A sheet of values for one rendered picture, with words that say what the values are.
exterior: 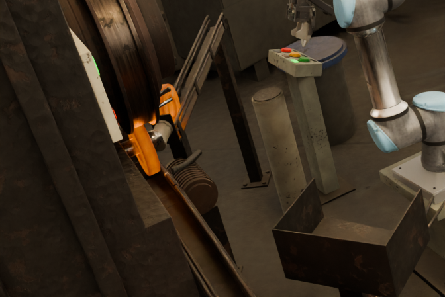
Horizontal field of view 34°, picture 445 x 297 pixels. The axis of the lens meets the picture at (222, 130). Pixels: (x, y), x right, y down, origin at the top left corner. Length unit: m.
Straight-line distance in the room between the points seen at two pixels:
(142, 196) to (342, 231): 0.48
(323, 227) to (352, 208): 1.14
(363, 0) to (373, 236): 0.74
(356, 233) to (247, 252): 1.13
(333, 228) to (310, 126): 1.13
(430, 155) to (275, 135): 0.63
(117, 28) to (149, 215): 0.40
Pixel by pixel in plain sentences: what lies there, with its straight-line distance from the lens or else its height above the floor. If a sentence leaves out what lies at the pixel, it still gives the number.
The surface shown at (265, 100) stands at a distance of 2.68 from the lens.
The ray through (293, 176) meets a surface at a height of 0.18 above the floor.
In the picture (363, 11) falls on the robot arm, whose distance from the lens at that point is 2.15.
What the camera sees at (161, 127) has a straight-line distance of 2.28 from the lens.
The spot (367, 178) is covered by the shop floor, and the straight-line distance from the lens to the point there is 3.06.
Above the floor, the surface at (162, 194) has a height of 0.66.
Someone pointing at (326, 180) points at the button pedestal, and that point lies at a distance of 2.97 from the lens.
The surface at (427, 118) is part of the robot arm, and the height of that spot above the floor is 0.53.
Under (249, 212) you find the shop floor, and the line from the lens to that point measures 3.03.
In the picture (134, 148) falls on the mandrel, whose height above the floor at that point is 0.83.
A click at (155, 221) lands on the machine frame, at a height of 0.87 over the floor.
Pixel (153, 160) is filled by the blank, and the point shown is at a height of 0.80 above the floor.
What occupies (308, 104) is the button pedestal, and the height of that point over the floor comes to 0.41.
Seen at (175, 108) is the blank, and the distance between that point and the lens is 2.41.
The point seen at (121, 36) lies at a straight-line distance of 1.59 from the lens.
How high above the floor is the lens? 1.61
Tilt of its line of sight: 25 degrees down
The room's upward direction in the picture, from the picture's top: 17 degrees counter-clockwise
